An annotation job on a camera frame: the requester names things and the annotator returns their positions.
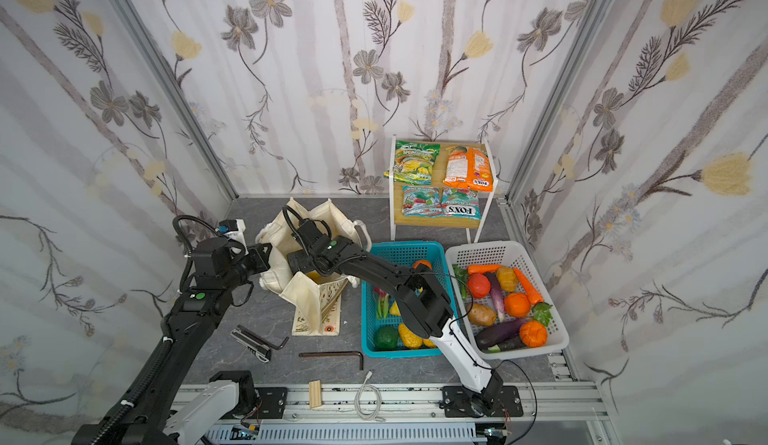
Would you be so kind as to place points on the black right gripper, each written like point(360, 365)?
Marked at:
point(301, 261)

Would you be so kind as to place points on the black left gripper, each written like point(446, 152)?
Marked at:
point(261, 257)

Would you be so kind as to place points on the floral canvas tote bag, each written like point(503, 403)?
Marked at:
point(293, 276)

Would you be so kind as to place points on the orange tangerine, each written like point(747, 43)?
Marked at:
point(422, 262)

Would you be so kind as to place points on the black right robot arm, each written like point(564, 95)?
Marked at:
point(425, 306)

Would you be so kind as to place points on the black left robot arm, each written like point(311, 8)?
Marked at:
point(214, 269)

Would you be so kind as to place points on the cherry mint candy bag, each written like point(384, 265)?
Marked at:
point(421, 201)

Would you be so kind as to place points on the green lemon candy bag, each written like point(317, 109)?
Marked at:
point(413, 162)

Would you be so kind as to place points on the Fox's mint blossom candy bag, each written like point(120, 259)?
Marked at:
point(460, 203)

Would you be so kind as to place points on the orange candy bag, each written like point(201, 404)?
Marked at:
point(468, 167)

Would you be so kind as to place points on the black metal clamp tool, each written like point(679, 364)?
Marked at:
point(258, 346)

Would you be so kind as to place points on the white wooden shelf rack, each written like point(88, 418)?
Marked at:
point(473, 228)

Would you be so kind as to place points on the large black allen key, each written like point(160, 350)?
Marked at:
point(336, 354)

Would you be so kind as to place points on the green avocado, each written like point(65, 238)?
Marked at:
point(386, 338)

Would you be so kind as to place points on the yellow corn cob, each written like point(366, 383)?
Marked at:
point(409, 339)

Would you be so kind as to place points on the small wooden block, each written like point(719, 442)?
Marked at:
point(315, 394)

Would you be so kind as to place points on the orange carrot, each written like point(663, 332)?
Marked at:
point(533, 295)
point(482, 268)

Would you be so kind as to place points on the red tomato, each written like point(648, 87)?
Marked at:
point(478, 285)

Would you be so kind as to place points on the brown potato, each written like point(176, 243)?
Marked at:
point(481, 315)

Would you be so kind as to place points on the long purple eggplant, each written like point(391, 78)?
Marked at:
point(497, 295)

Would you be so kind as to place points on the white plastic basket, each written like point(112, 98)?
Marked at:
point(509, 254)

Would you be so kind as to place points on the orange pumpkin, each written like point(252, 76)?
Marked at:
point(533, 334)

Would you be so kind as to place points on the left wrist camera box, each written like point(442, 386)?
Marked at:
point(233, 229)

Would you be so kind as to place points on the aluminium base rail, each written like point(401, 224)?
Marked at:
point(538, 413)

